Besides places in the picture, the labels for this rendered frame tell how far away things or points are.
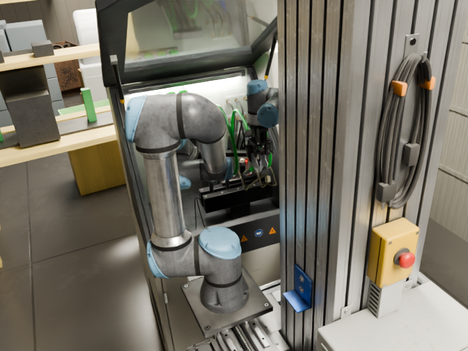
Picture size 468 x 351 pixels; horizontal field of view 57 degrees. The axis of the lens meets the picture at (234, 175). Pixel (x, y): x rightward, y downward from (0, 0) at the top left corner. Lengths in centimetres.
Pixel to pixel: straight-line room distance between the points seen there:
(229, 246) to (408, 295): 47
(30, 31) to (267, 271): 458
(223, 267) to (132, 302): 177
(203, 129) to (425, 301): 67
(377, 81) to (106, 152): 351
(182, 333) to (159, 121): 129
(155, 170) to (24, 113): 220
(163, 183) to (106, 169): 307
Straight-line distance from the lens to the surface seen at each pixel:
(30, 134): 329
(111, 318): 291
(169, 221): 119
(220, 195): 199
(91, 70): 464
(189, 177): 144
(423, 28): 84
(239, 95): 220
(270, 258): 202
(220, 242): 123
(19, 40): 594
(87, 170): 416
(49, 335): 297
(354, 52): 75
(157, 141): 108
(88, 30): 473
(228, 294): 131
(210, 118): 108
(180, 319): 207
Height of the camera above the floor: 201
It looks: 29 degrees down
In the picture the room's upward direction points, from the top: 4 degrees counter-clockwise
